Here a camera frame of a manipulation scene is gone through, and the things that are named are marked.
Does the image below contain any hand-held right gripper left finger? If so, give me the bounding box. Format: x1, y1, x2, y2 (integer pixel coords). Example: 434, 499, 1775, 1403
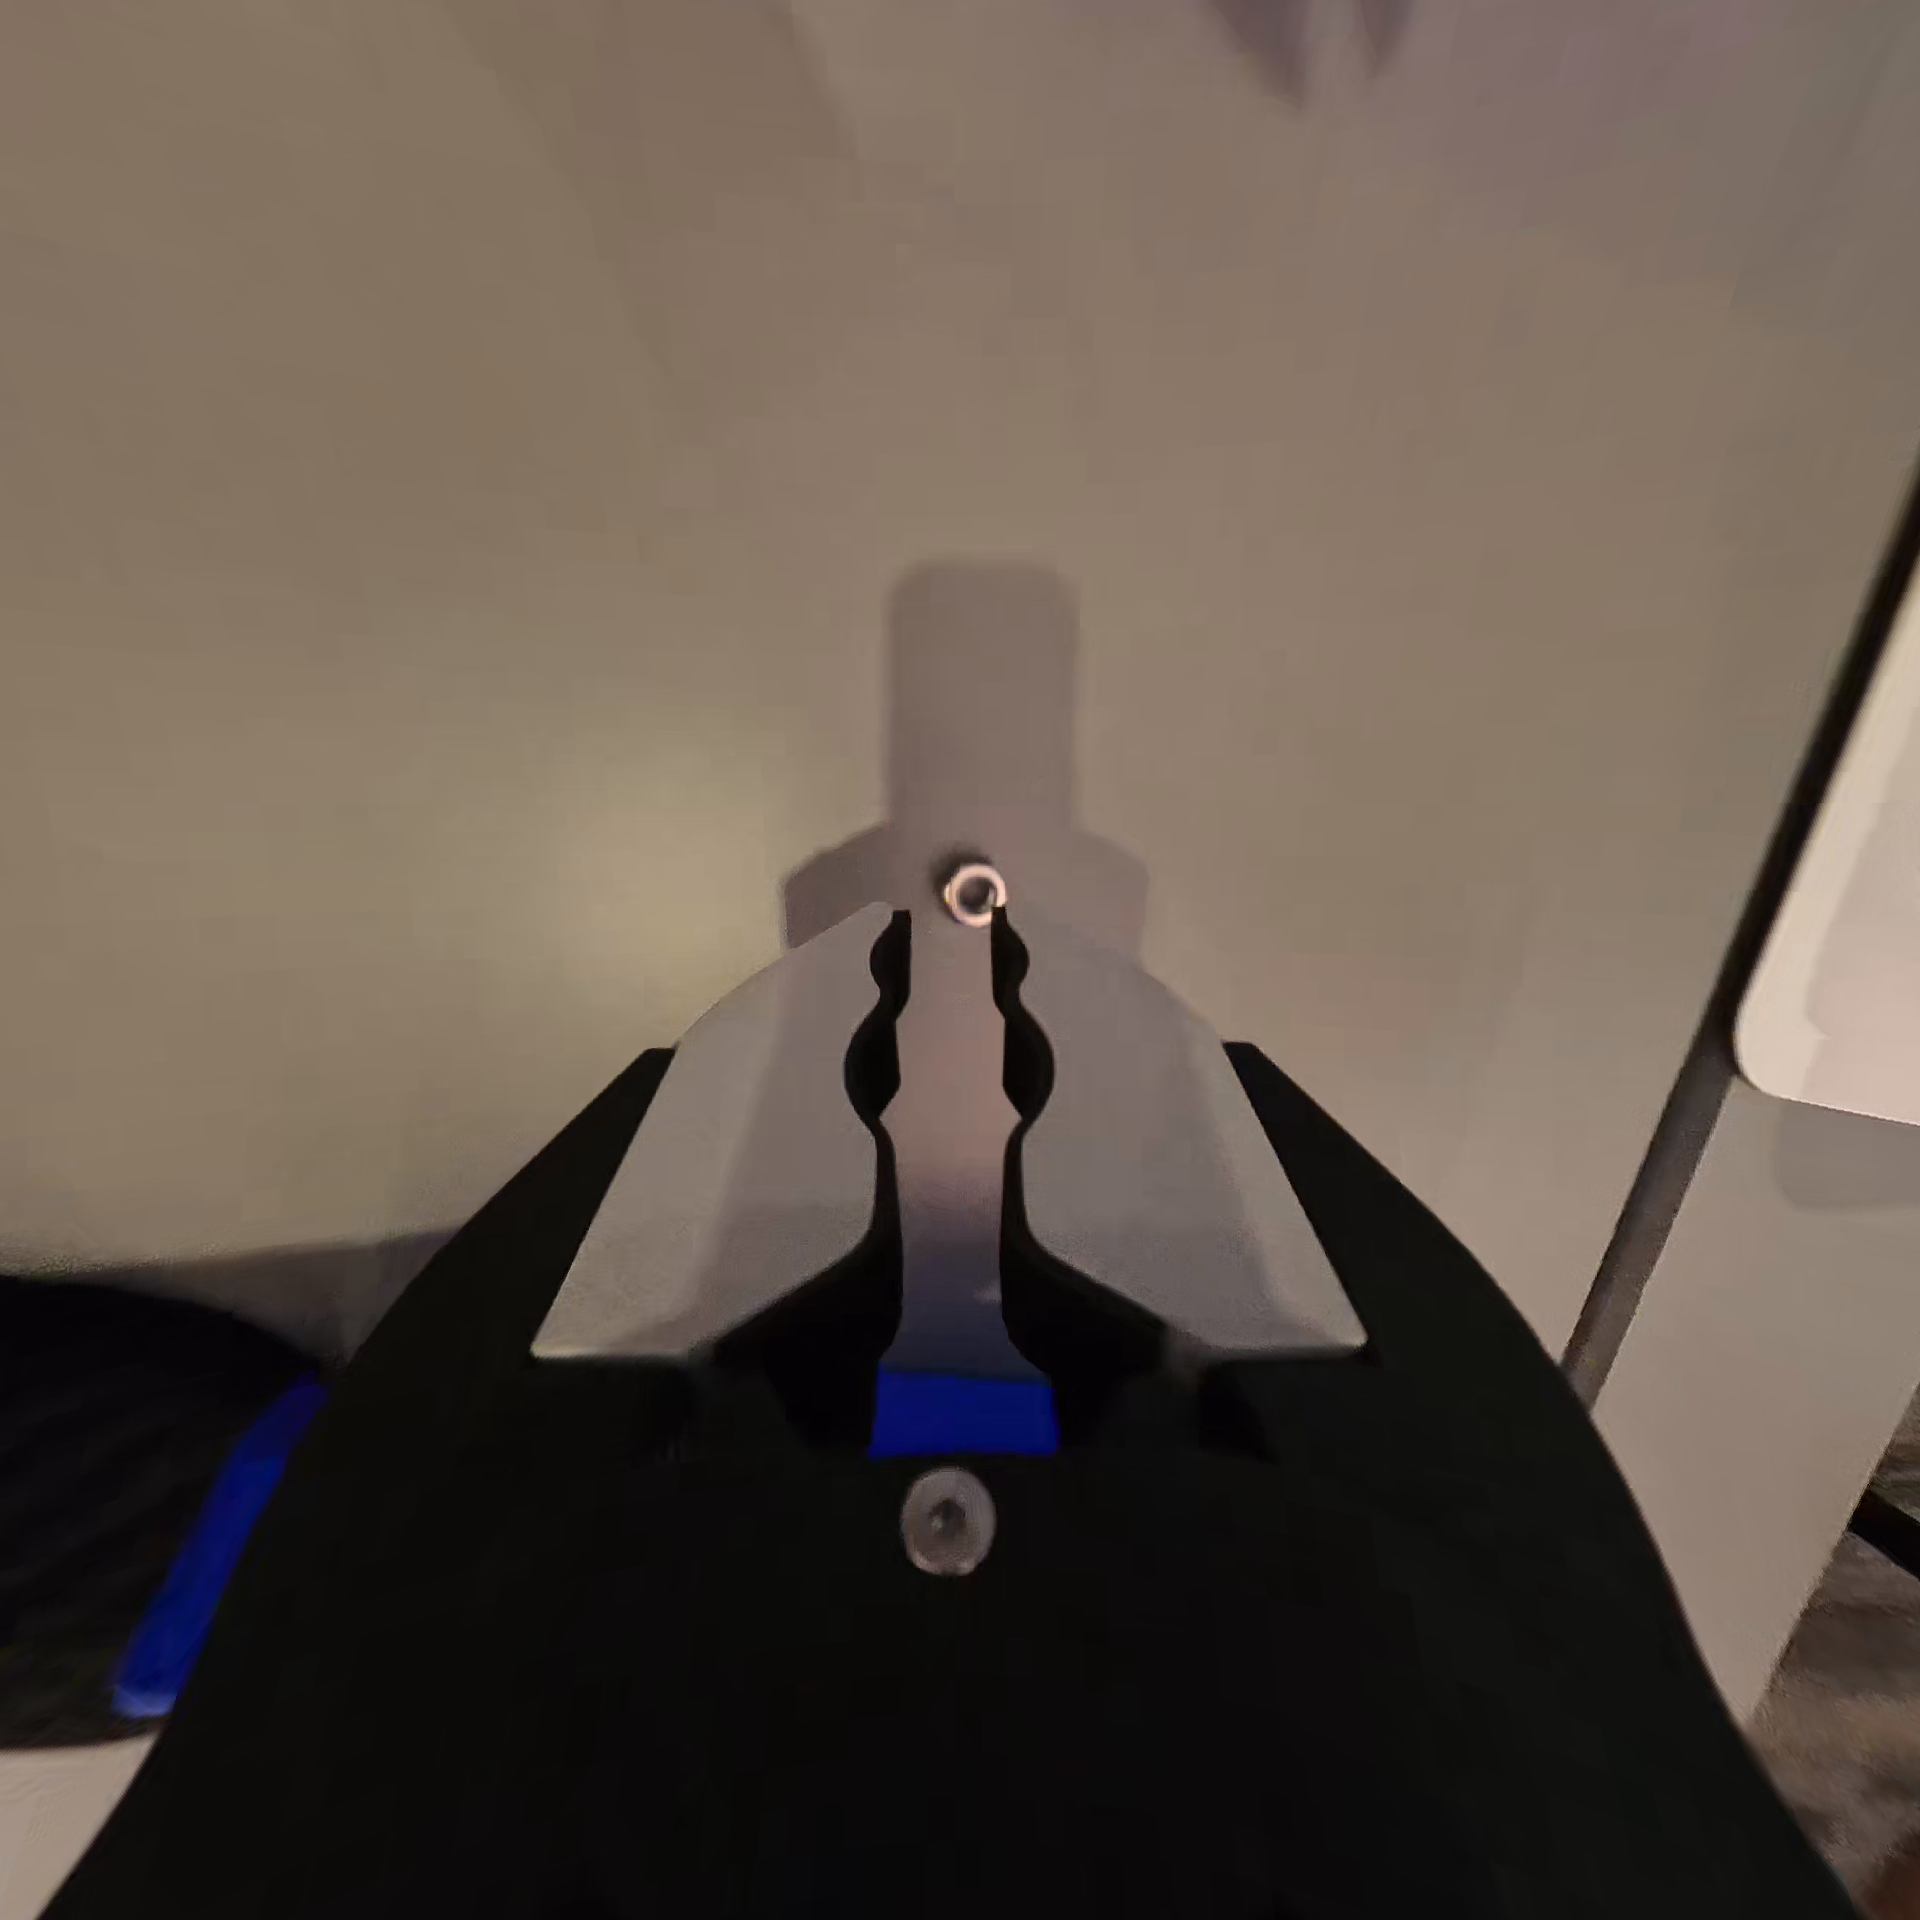
528, 901, 914, 1448

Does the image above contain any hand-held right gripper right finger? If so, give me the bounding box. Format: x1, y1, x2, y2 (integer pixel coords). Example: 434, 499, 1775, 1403
979, 905, 1371, 1444

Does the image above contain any blue plastic bin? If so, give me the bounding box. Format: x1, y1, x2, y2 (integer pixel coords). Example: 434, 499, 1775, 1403
112, 1363, 1062, 1719

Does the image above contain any black round pad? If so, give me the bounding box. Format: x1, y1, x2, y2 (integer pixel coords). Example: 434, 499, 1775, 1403
0, 1272, 331, 1753

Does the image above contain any white board stand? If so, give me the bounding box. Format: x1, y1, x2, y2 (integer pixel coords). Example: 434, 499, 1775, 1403
1732, 586, 1920, 1128

